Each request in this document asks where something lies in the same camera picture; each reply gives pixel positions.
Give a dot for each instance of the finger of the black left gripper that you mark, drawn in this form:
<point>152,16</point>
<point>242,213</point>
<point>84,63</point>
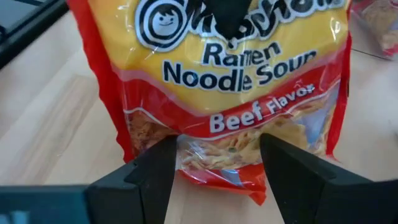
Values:
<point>228,15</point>

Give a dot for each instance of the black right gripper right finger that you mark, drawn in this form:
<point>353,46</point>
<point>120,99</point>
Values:
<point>304,193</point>

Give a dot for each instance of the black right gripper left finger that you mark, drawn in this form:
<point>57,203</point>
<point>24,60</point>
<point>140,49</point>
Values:
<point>146,193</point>

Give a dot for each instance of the clear plastic bin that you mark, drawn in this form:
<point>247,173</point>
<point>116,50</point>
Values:
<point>356,31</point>

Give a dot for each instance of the black aluminium table frame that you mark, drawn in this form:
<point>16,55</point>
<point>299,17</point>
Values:
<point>31,34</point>

